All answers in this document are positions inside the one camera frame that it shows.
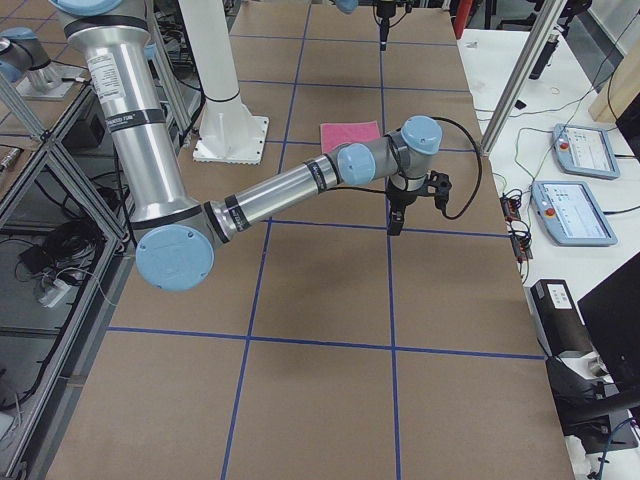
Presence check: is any teach pendant near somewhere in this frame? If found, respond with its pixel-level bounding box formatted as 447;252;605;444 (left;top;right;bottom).
531;181;618;247

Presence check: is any black monitor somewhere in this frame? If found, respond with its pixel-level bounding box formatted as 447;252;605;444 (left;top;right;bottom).
578;254;639;386

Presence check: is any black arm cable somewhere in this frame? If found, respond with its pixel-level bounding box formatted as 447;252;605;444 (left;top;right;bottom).
329;117;484;221

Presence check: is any electronics board with wires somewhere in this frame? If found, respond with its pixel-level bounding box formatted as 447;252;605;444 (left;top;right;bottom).
500;189;533;264

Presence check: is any teach pendant far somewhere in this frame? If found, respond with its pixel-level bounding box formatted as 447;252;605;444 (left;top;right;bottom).
552;123;620;180

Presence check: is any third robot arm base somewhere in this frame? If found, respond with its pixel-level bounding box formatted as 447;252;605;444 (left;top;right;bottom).
1;27;86;101

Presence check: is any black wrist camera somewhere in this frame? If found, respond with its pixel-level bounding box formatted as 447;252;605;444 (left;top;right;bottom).
429;170;452;215

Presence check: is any teach pendant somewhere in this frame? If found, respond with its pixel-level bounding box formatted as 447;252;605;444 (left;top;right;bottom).
552;123;620;180
531;181;618;247

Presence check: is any white power strip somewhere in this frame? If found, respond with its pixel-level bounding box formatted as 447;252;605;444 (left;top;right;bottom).
38;278;71;308

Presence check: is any aluminium table frame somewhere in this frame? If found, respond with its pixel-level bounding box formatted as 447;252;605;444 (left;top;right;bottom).
1;74;127;479

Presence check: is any white pedestal column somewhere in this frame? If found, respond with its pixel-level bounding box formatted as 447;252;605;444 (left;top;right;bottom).
179;0;269;165

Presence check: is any aluminium frame post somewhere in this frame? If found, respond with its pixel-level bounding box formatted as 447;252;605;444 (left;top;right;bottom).
481;0;567;155

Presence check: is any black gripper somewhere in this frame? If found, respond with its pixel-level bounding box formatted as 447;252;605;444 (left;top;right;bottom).
374;0;399;51
386;174;428;236

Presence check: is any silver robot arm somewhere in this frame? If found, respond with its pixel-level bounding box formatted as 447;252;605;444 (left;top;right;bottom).
334;0;400;52
56;1;451;291

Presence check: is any black box device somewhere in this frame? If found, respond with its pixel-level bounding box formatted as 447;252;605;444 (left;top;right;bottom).
529;279;594;358

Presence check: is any pink towel with white edge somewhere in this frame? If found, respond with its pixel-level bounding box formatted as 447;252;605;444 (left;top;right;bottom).
320;121;380;153

